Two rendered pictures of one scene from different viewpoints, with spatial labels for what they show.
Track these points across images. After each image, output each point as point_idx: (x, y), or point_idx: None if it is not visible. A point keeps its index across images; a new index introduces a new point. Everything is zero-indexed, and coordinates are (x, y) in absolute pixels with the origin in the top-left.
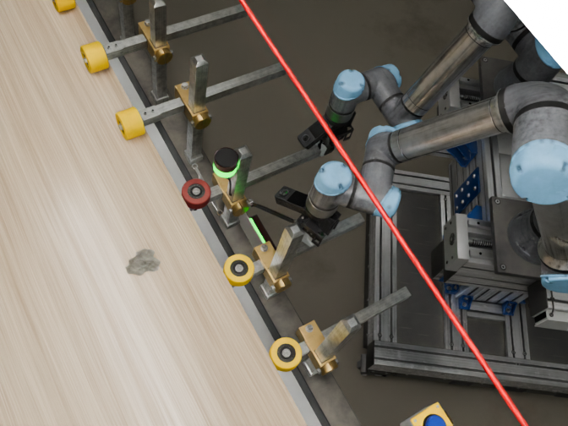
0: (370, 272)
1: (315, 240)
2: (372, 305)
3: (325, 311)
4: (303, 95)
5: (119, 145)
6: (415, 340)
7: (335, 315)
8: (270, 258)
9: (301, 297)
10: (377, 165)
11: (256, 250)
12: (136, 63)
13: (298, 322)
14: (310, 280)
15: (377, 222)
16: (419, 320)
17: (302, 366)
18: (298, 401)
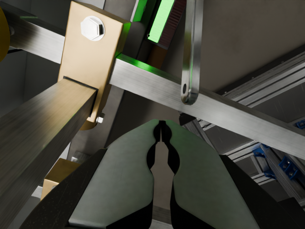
0: (248, 84)
1: (208, 114)
2: (164, 224)
3: (203, 66)
4: None
5: None
6: (213, 137)
7: (204, 73)
8: (88, 63)
9: (202, 45)
10: None
11: (71, 14)
12: None
13: (108, 123)
14: (219, 41)
15: (299, 66)
16: (228, 133)
17: (73, 152)
18: (67, 149)
